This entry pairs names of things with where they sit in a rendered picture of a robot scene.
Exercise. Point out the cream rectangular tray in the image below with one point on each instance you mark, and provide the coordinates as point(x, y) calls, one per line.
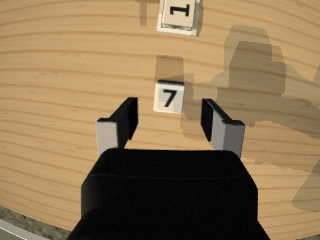
point(161, 29)

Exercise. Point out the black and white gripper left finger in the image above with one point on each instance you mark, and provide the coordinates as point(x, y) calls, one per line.
point(115, 131)

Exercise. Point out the white calendar cube with digit 1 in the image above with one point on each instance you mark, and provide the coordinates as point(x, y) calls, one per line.
point(179, 14)

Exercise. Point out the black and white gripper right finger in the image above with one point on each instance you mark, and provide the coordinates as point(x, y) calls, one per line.
point(220, 129)

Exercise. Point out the white cube with black number 7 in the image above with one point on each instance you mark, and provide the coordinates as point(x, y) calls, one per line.
point(169, 96)

